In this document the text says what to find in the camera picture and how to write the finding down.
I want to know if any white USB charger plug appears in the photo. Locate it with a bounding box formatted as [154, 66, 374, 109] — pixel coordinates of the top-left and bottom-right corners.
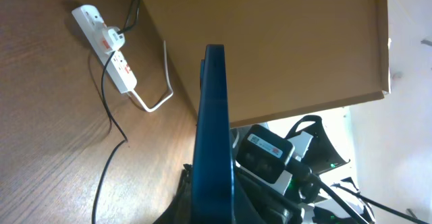
[97, 26, 126, 54]

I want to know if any brown wooden side panel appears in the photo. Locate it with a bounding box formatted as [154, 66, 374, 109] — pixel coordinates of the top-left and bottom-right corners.
[143, 0, 390, 127]

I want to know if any white power strip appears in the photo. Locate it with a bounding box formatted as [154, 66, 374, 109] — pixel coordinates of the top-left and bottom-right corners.
[72, 5, 137, 94]

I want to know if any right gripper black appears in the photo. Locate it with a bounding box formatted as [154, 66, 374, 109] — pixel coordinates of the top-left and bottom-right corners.
[234, 167, 320, 223]

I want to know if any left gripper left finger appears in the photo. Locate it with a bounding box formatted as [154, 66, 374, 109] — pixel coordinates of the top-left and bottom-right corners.
[154, 164, 193, 224]

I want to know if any blue Galaxy smartphone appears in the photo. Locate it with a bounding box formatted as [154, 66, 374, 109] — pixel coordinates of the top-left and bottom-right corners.
[191, 45, 234, 223]

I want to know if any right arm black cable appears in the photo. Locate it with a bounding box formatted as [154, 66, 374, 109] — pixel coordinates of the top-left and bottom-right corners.
[286, 158, 432, 224]

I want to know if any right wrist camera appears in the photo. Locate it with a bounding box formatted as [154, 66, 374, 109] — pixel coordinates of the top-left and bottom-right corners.
[235, 124, 313, 195]

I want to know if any white power strip cord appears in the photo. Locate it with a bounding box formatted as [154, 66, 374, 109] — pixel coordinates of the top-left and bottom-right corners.
[128, 40, 175, 113]

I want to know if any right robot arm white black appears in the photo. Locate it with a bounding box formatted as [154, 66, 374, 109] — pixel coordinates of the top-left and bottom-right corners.
[235, 115, 375, 223]

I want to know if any black USB charging cable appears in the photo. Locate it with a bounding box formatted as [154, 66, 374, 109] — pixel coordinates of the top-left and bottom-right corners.
[90, 0, 142, 224]

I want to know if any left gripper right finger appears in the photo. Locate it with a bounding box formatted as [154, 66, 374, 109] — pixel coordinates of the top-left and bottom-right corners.
[234, 177, 265, 224]

